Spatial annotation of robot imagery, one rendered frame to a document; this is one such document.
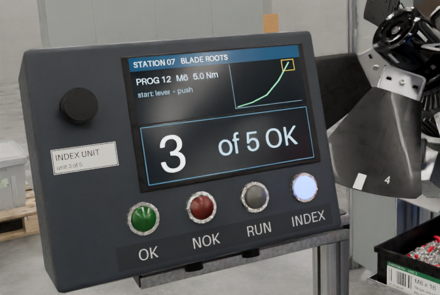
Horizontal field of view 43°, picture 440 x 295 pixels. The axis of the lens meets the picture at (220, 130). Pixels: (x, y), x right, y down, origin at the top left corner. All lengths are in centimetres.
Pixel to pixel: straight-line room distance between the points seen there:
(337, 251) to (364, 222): 210
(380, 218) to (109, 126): 225
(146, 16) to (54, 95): 612
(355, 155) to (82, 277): 77
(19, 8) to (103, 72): 1258
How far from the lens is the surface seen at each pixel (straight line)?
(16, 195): 371
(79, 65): 45
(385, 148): 114
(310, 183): 50
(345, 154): 114
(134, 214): 45
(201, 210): 46
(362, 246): 280
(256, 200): 48
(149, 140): 45
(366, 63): 132
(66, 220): 44
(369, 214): 269
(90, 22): 644
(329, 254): 62
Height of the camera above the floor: 127
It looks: 12 degrees down
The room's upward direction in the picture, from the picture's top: 3 degrees counter-clockwise
